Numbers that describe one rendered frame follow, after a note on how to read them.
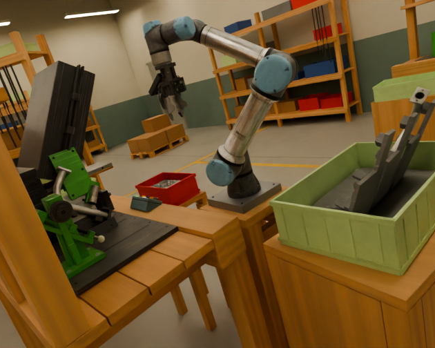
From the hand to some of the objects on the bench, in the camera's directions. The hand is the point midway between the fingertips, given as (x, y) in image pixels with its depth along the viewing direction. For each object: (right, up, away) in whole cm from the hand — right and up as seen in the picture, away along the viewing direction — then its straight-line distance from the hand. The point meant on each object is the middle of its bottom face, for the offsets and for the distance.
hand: (175, 115), depth 136 cm
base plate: (-50, -52, +22) cm, 76 cm away
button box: (-16, -42, +28) cm, 53 cm away
